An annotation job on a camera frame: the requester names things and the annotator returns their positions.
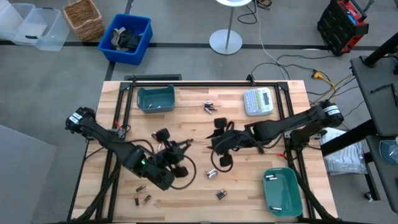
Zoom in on green plastic tray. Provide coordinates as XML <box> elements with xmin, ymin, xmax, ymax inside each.
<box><xmin>262</xmin><ymin>167</ymin><xmax>304</xmax><ymax>218</ymax></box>

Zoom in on dark bundled clothes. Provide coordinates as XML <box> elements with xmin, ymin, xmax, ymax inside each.
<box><xmin>110</xmin><ymin>26</ymin><xmax>144</xmax><ymax>52</ymax></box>

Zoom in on clear plastic bin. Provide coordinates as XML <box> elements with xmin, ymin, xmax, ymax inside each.
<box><xmin>12</xmin><ymin>7</ymin><xmax>71</xmax><ymax>52</ymax></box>
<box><xmin>0</xmin><ymin>2</ymin><xmax>37</xmax><ymax>43</ymax></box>

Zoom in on clear plastic bag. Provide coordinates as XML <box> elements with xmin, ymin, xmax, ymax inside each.
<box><xmin>318</xmin><ymin>127</ymin><xmax>369</xmax><ymax>177</ymax></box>

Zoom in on yellow cable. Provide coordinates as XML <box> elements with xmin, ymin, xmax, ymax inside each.
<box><xmin>310</xmin><ymin>73</ymin><xmax>355</xmax><ymax>105</ymax></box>

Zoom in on white label maker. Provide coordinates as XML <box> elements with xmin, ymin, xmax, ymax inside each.
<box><xmin>243</xmin><ymin>87</ymin><xmax>275</xmax><ymax>117</ymax></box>

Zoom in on black aluminium table frame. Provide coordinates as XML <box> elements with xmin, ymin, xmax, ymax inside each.
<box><xmin>93</xmin><ymin>74</ymin><xmax>330</xmax><ymax>224</ymax></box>

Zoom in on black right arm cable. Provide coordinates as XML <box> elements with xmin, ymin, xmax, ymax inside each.
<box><xmin>210</xmin><ymin>136</ymin><xmax>234</xmax><ymax>174</ymax></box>

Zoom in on wicker basket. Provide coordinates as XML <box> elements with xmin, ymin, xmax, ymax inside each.
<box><xmin>62</xmin><ymin>0</ymin><xmax>106</xmax><ymax>42</ymax></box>

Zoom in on white floor lamp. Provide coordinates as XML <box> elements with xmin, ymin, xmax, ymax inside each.
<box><xmin>208</xmin><ymin>0</ymin><xmax>253</xmax><ymax>56</ymax></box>

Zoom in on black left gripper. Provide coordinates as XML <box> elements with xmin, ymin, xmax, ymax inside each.
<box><xmin>155</xmin><ymin>128</ymin><xmax>194</xmax><ymax>179</ymax></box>

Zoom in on black rolling cart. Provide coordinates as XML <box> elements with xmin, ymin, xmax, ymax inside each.
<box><xmin>320</xmin><ymin>30</ymin><xmax>398</xmax><ymax>215</ymax></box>

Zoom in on blue round lid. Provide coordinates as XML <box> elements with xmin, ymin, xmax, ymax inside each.
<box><xmin>379</xmin><ymin>139</ymin><xmax>398</xmax><ymax>166</ymax></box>

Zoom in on black floor cable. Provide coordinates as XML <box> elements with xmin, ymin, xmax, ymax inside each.
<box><xmin>237</xmin><ymin>2</ymin><xmax>259</xmax><ymax>25</ymax></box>
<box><xmin>249</xmin><ymin>53</ymin><xmax>332</xmax><ymax>82</ymax></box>

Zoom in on dark teal plastic bin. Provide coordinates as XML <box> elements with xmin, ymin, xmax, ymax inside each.
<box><xmin>136</xmin><ymin>84</ymin><xmax>176</xmax><ymax>114</ymax></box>

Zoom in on white floor cable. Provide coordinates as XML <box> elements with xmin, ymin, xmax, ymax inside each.
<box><xmin>254</xmin><ymin>0</ymin><xmax>292</xmax><ymax>81</ymax></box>

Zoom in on black cable conduit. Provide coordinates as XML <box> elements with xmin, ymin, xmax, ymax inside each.
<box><xmin>290</xmin><ymin>155</ymin><xmax>335</xmax><ymax>222</ymax></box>
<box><xmin>67</xmin><ymin>149</ymin><xmax>124</xmax><ymax>223</ymax></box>

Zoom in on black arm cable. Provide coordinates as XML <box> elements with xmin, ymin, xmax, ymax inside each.
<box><xmin>169</xmin><ymin>152</ymin><xmax>197</xmax><ymax>191</ymax></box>
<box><xmin>210</xmin><ymin>136</ymin><xmax>234</xmax><ymax>174</ymax></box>

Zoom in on blue plastic tub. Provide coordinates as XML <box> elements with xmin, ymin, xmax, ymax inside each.
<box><xmin>98</xmin><ymin>13</ymin><xmax>154</xmax><ymax>66</ymax></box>

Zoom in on red black toolbox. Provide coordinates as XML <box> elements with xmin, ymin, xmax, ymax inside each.
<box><xmin>316</xmin><ymin>0</ymin><xmax>370</xmax><ymax>57</ymax></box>

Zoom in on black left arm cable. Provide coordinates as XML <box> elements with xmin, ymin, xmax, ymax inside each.
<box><xmin>169</xmin><ymin>152</ymin><xmax>197</xmax><ymax>191</ymax></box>

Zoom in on black pen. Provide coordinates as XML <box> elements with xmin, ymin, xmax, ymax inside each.
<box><xmin>369</xmin><ymin>83</ymin><xmax>393</xmax><ymax>94</ymax></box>

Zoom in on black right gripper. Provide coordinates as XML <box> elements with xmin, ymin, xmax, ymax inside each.
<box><xmin>206</xmin><ymin>117</ymin><xmax>253</xmax><ymax>168</ymax></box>

